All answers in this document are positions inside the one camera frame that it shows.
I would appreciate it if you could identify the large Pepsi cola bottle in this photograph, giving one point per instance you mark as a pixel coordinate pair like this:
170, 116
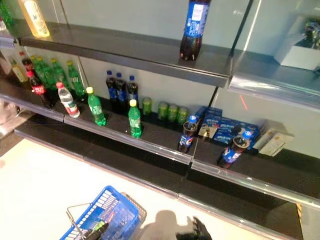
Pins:
195, 27

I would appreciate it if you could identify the Pepsi bottle blue cap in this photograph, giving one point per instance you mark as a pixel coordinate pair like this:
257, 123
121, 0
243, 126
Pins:
121, 93
111, 90
132, 90

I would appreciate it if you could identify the white cardboard box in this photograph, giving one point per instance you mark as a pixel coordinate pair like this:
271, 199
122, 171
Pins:
295, 57

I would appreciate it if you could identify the green soda can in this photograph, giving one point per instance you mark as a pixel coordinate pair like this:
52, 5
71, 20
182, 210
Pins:
162, 111
147, 106
172, 113
182, 115

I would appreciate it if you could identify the small yellow juice bottle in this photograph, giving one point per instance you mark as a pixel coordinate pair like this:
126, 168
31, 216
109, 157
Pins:
20, 73

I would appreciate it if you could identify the green Sprite bottle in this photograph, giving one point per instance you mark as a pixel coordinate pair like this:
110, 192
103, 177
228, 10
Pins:
96, 107
47, 75
76, 82
135, 120
59, 73
37, 70

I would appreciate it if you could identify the green bottle in basket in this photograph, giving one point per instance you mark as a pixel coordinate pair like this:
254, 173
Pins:
100, 225

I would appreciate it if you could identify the grey cardboard box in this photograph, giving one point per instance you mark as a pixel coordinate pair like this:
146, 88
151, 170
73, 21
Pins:
277, 127

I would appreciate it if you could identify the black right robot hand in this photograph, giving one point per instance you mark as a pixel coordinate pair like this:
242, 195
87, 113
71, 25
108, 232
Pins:
197, 232

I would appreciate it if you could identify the Coca-Cola bottle red cap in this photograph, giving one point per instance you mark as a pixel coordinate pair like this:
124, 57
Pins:
27, 66
39, 91

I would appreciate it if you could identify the clear water bottle red cap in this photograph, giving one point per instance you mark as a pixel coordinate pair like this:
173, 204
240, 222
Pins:
68, 102

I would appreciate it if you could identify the dark green glass bottle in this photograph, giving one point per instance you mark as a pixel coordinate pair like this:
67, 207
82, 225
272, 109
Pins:
5, 12

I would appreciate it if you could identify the small Pepsi bottle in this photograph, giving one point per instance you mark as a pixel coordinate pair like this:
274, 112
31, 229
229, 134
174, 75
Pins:
186, 140
232, 152

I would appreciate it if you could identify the metal store shelf unit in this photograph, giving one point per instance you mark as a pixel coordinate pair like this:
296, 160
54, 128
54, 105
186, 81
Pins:
155, 172

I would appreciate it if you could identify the blue Oreo cookie box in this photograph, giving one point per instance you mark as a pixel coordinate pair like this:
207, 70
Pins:
213, 113
222, 139
225, 126
200, 113

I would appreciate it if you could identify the dark snack package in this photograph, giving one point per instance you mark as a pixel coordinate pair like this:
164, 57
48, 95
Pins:
312, 30

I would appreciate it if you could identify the yellow tea bottle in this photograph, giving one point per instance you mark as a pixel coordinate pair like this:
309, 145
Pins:
35, 20

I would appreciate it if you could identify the blue plastic shopping basket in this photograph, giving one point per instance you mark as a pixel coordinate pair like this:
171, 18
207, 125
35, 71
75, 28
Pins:
117, 215

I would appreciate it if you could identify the dark metal shelf board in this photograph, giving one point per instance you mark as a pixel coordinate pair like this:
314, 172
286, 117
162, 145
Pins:
120, 50
275, 172
270, 80
22, 97
155, 140

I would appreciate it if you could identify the beige cardboard box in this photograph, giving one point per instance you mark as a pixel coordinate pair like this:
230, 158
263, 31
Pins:
272, 143

